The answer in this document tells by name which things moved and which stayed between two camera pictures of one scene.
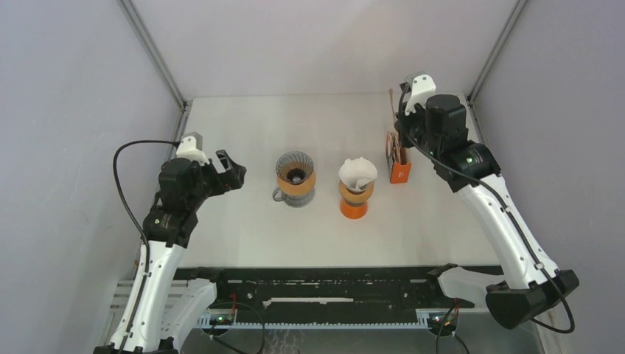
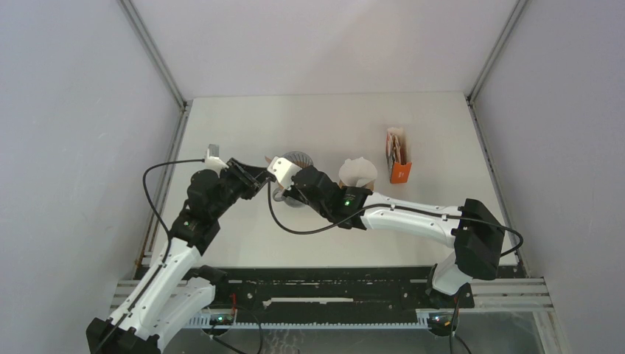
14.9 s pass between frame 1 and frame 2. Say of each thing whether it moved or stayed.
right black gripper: moved
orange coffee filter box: stayed
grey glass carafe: stayed
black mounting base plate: stayed
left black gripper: moved
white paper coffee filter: stayed
